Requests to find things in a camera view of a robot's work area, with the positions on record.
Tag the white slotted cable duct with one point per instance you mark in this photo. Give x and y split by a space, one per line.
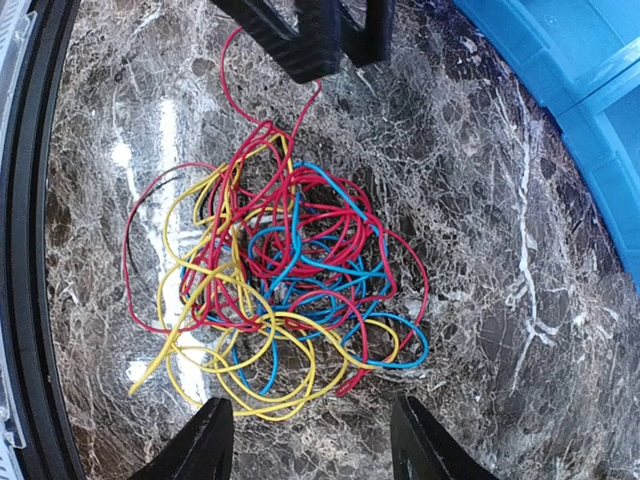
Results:
17 24

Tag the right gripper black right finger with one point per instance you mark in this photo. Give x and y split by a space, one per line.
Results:
423 449

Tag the black curved front rail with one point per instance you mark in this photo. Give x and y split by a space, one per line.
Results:
50 451

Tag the blue three-compartment plastic bin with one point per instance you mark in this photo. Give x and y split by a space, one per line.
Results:
580 61

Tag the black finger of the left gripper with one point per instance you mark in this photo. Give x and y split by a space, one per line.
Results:
306 53
369 43

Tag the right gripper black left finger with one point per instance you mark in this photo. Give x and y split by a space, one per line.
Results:
202 449

